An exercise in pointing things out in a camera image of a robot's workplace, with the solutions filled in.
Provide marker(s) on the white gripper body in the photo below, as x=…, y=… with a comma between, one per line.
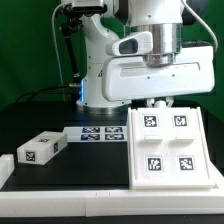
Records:
x=129, y=78

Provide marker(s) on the white cabinet body box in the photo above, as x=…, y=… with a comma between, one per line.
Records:
x=170, y=182

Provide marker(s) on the white cabinet top block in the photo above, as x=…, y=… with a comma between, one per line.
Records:
x=42, y=148

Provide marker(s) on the white cabinet door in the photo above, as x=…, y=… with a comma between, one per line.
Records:
x=150, y=146
x=187, y=148

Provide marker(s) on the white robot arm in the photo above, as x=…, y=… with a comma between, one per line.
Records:
x=163, y=18

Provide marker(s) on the white marker base plate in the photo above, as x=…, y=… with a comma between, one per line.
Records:
x=96, y=133

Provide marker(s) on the white U-shaped fence frame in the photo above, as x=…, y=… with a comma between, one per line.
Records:
x=107, y=202

